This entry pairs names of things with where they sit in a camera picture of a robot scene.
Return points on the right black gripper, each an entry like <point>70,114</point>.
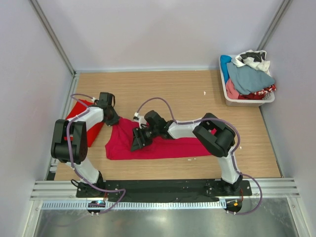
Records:
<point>137,143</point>

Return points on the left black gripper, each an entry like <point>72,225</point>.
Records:
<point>114,120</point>

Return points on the magenta t shirt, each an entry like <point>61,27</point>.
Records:
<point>119,145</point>

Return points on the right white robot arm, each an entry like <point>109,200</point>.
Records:
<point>217,137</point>

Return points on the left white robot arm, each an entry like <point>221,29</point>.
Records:
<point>70,140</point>

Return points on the folded red t shirt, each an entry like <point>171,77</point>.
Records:
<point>92,131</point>

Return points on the pink shirt in basket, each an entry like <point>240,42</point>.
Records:
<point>232,93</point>

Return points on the bright blue shirt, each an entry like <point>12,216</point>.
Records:
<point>224,60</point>

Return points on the grey blue t shirt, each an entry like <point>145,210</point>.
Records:
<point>247,80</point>

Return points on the red white patterned shirt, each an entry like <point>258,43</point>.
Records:
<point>259,95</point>

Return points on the white laundry basket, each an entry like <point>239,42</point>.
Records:
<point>240,102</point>

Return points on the white black patterned shirt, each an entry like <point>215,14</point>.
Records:
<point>254,59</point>

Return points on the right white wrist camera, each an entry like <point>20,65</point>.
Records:
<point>140,120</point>

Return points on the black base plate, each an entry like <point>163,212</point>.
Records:
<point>167,191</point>

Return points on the slotted cable duct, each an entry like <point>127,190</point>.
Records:
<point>100,205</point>

